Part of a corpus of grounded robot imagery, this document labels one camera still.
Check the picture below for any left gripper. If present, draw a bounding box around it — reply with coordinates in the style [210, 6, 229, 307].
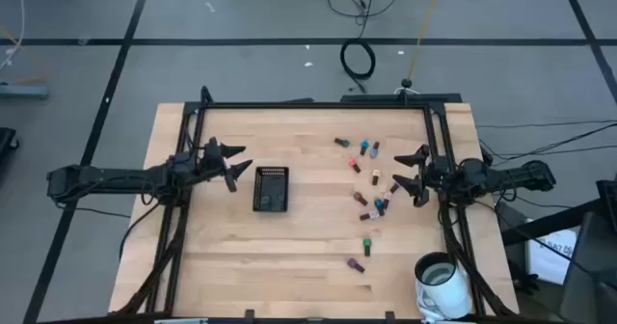
[200, 137, 254, 194]

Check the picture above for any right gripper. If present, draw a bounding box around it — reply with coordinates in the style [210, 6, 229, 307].
[391, 144, 452, 208]

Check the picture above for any black plastic mesh basket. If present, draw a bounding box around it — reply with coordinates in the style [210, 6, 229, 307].
[252, 165, 291, 214]

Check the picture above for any black flat strip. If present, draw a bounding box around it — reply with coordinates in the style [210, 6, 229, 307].
[339, 92, 463, 104]

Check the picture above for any black round plug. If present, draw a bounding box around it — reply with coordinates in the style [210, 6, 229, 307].
[399, 77, 421, 96]

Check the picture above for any white cylindrical container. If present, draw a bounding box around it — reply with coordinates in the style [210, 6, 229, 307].
[414, 251, 474, 323]

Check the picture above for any black diagonal bar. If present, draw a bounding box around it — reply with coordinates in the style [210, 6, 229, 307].
[500, 198, 617, 246]

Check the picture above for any white box with print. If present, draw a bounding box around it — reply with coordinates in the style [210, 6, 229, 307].
[524, 227, 578, 286]

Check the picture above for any dark grey chair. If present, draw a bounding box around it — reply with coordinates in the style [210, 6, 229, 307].
[558, 212, 617, 324]

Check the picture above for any grey metal foot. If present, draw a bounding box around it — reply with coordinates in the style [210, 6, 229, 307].
[0, 83, 49, 100]

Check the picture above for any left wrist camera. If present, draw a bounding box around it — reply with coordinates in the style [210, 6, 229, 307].
[203, 138, 224, 164]

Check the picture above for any black aluminium table frame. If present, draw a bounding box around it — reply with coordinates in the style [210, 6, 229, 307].
[113, 85, 517, 318]

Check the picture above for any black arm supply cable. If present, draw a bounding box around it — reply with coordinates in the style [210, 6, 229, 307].
[118, 201, 163, 262]

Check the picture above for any black hanging coiled cable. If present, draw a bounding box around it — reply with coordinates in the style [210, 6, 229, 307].
[339, 0, 380, 95]

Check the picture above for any thin black floor cable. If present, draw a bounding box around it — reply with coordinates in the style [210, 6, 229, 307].
[479, 122, 617, 167]
[475, 119, 617, 129]

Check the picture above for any yellow hanging cable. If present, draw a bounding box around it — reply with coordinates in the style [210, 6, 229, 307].
[407, 0, 447, 82]

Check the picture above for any white floor cable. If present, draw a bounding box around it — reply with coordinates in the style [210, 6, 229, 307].
[0, 0, 26, 72]

